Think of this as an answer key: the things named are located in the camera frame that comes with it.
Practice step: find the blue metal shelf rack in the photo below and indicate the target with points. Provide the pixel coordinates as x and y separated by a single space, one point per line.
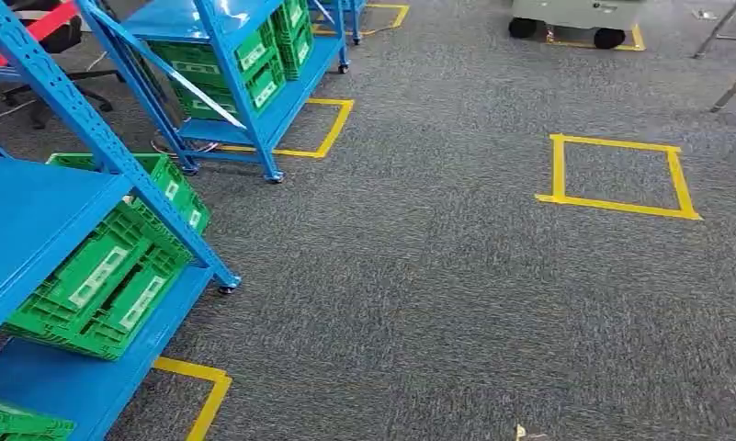
270 115
355 18
26 225

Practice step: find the green plastic crate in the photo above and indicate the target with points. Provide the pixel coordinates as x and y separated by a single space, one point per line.
270 82
179 182
81 262
294 18
300 58
179 58
14 426
112 338

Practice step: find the yellow floor tape square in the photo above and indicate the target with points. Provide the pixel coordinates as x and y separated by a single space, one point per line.
212 402
638 39
617 206

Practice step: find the small tape scrap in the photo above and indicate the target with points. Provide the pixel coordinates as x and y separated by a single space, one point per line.
521 433

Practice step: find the grey cart with black wheels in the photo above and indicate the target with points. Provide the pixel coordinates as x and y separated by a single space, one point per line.
574 12

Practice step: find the black office chair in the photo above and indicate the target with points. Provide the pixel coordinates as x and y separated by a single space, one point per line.
60 39

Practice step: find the red barrier belt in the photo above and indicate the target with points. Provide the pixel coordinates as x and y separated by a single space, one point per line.
45 24

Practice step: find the grey metal stand leg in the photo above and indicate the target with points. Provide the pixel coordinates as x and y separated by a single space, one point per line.
733 88
717 30

